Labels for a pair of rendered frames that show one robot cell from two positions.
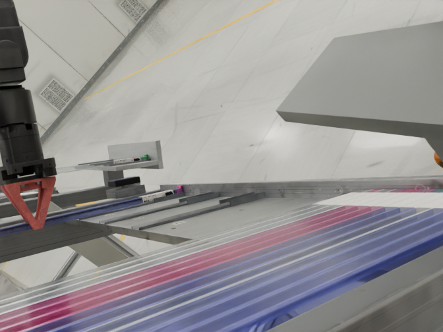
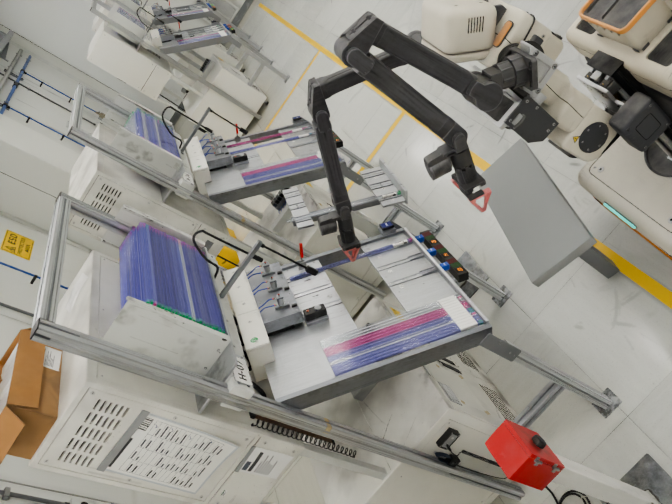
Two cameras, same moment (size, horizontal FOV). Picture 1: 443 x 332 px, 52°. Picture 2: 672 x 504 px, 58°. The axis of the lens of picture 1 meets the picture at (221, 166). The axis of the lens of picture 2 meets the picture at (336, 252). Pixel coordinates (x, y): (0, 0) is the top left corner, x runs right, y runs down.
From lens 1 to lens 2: 174 cm
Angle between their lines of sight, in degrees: 37
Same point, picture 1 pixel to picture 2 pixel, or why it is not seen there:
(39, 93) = not seen: outside the picture
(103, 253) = (374, 231)
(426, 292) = (425, 351)
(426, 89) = (523, 229)
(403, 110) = (511, 234)
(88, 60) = not seen: outside the picture
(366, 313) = (412, 355)
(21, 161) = (348, 242)
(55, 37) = not seen: outside the picture
